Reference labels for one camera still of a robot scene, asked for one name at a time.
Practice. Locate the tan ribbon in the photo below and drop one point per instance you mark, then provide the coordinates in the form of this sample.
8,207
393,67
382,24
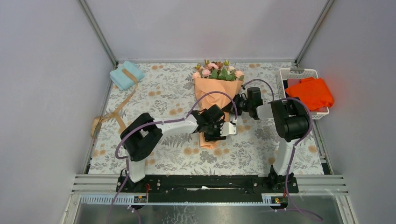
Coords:
99,120

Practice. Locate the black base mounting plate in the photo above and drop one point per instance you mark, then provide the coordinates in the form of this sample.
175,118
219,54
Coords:
207,188

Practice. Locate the floral patterned table mat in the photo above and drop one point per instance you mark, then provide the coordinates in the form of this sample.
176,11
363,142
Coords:
167,91

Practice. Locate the tan wrapping paper sheet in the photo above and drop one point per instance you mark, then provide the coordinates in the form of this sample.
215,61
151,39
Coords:
226,91

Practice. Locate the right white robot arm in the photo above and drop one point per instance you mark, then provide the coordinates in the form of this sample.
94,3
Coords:
292,122

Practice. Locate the orange folded cloth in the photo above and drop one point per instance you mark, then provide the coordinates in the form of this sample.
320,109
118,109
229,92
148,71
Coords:
313,92

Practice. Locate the pink fake flower bunch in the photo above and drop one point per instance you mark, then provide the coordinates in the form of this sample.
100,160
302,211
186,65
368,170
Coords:
218,70

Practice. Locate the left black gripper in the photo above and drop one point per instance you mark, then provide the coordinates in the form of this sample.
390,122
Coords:
217,136

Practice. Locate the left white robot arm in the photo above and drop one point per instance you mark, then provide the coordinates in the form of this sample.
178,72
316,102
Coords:
141,137

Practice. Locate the light blue folded towel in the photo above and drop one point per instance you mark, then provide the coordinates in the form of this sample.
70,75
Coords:
123,81

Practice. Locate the white plastic basket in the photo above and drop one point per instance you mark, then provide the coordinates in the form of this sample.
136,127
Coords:
287,75

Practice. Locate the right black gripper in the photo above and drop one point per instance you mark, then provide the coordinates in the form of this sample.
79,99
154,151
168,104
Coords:
232,106

